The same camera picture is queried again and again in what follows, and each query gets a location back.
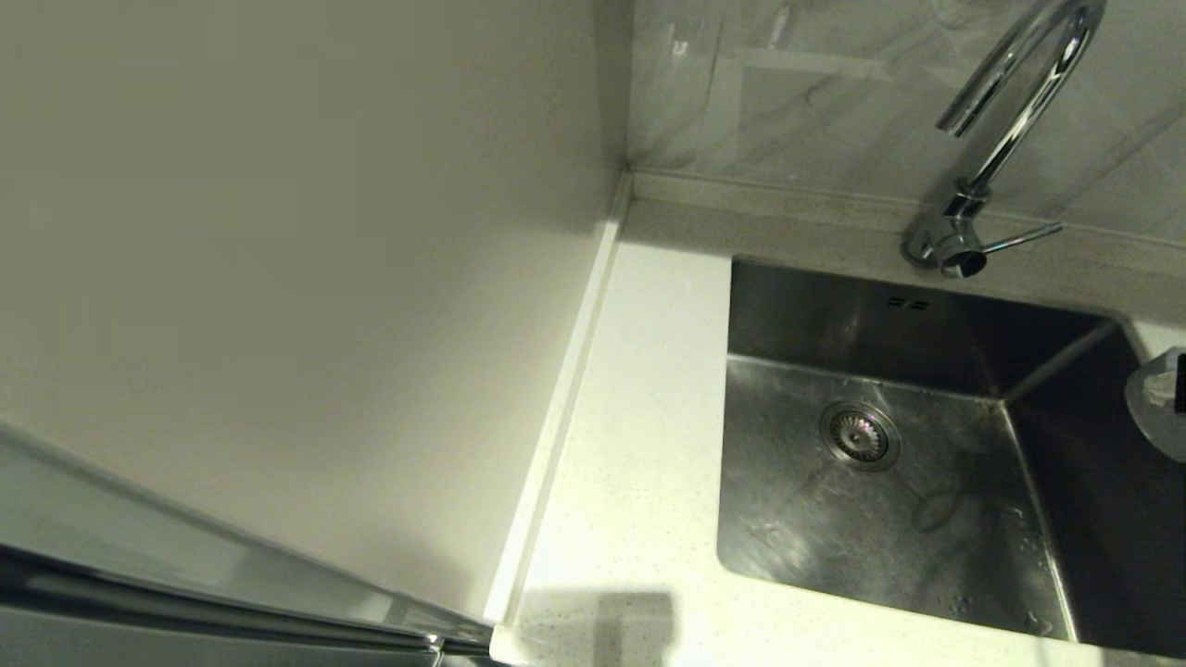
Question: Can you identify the white bowl with gray outside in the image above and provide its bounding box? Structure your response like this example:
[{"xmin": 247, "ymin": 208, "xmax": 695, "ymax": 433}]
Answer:
[{"xmin": 1124, "ymin": 347, "xmax": 1186, "ymax": 461}]

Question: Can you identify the tall glossy cabinet unit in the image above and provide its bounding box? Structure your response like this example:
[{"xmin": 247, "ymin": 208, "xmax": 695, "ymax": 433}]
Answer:
[{"xmin": 0, "ymin": 0, "xmax": 633, "ymax": 667}]

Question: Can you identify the stainless steel sink basin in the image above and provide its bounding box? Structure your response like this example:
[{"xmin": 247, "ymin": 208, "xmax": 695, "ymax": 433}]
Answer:
[{"xmin": 715, "ymin": 257, "xmax": 1186, "ymax": 659}]

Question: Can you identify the round metal drain strainer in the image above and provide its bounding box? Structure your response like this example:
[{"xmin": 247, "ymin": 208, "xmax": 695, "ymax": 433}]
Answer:
[{"xmin": 819, "ymin": 400, "xmax": 902, "ymax": 472}]

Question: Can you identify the chrome gooseneck faucet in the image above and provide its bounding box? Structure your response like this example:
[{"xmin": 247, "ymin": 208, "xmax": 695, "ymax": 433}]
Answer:
[{"xmin": 903, "ymin": 0, "xmax": 1106, "ymax": 281}]

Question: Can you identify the chrome cabinet trim strip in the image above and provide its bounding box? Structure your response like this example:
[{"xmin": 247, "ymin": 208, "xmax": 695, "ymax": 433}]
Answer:
[{"xmin": 0, "ymin": 542, "xmax": 494, "ymax": 655}]

